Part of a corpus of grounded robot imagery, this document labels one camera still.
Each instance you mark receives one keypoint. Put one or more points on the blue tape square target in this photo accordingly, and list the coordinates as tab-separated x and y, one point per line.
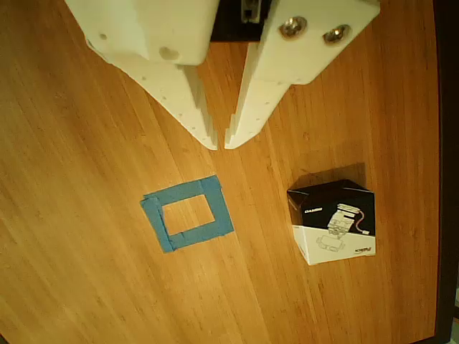
215	193

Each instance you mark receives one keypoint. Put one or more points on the black and white cardboard box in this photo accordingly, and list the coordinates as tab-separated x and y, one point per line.
333	222

